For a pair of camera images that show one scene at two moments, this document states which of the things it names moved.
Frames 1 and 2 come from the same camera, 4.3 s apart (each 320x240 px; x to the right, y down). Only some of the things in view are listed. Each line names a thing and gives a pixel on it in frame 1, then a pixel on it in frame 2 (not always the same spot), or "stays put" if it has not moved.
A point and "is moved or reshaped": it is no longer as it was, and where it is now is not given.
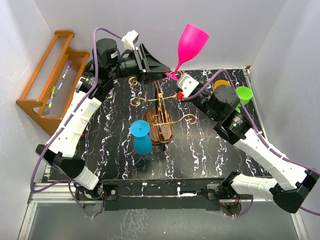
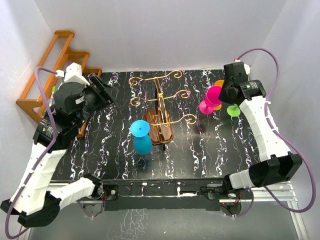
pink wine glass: (192, 41) is moved or reshaped
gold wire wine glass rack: (159, 119) stays put
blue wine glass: (142, 142) stays put
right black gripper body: (202, 103) → (224, 95)
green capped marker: (53, 90) stays put
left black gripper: (157, 70) → (110, 91)
